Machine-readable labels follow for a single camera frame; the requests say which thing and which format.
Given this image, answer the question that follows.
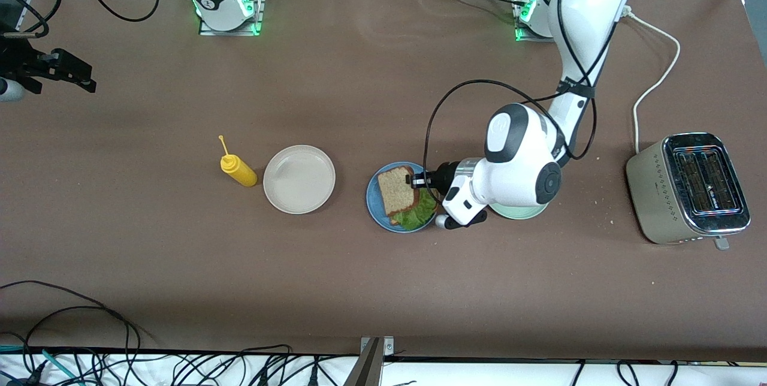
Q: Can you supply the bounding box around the yellow mustard squeeze bottle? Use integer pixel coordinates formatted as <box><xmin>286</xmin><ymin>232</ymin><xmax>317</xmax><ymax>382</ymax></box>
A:
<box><xmin>219</xmin><ymin>135</ymin><xmax>258</xmax><ymax>188</ymax></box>

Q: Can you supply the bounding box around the blue round plate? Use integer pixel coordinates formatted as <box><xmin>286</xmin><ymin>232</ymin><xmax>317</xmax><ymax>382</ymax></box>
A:
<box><xmin>366</xmin><ymin>161</ymin><xmax>441</xmax><ymax>234</ymax></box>

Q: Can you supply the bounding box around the grey aluminium profile post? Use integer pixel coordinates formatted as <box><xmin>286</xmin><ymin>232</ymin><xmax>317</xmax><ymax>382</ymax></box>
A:
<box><xmin>343</xmin><ymin>338</ymin><xmax>385</xmax><ymax>386</ymax></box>

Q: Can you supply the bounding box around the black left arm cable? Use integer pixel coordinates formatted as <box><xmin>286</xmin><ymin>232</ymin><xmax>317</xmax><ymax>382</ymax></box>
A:
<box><xmin>423</xmin><ymin>0</ymin><xmax>645</xmax><ymax>186</ymax></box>

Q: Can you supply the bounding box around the silver metal bracket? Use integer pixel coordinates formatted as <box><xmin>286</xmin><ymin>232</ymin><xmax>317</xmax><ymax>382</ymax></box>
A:
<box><xmin>360</xmin><ymin>336</ymin><xmax>395</xmax><ymax>356</ymax></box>

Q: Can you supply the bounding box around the green lettuce leaf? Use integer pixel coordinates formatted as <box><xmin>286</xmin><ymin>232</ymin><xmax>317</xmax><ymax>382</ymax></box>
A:
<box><xmin>392</xmin><ymin>188</ymin><xmax>438</xmax><ymax>231</ymax></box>

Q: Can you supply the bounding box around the beige round plate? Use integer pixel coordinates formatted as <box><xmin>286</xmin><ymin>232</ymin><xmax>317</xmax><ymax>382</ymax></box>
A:
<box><xmin>263</xmin><ymin>144</ymin><xmax>337</xmax><ymax>215</ymax></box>

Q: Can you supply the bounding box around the pale green round plate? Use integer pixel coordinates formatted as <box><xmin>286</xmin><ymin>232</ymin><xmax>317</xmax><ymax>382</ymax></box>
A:
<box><xmin>487</xmin><ymin>199</ymin><xmax>549</xmax><ymax>221</ymax></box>

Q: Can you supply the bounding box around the perforated aluminium frame rail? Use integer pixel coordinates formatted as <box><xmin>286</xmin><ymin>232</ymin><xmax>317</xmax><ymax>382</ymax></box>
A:
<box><xmin>11</xmin><ymin>2</ymin><xmax>32</xmax><ymax>36</ymax></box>

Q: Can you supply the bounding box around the beige and chrome toaster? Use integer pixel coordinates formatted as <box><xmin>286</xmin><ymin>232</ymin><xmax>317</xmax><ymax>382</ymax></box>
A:
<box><xmin>625</xmin><ymin>132</ymin><xmax>751</xmax><ymax>251</ymax></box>

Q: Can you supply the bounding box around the teal cable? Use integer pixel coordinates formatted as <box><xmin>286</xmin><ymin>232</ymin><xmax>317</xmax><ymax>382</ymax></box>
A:
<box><xmin>41</xmin><ymin>348</ymin><xmax>86</xmax><ymax>386</ymax></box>

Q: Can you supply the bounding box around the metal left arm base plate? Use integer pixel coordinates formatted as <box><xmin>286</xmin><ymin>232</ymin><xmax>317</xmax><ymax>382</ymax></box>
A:
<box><xmin>512</xmin><ymin>0</ymin><xmax>555</xmax><ymax>44</ymax></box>

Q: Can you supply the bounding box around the black looping floor cable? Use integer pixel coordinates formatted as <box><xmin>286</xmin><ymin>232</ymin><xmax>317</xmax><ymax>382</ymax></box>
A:
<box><xmin>0</xmin><ymin>281</ymin><xmax>142</xmax><ymax>369</ymax></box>
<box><xmin>23</xmin><ymin>306</ymin><xmax>131</xmax><ymax>375</ymax></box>

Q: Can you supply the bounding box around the white toaster power cable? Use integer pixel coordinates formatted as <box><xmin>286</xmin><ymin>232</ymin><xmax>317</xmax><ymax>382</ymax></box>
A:
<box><xmin>622</xmin><ymin>6</ymin><xmax>682</xmax><ymax>155</ymax></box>

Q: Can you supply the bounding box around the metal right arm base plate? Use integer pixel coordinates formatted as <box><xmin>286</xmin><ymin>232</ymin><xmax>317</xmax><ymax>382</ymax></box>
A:
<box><xmin>198</xmin><ymin>0</ymin><xmax>268</xmax><ymax>37</ymax></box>

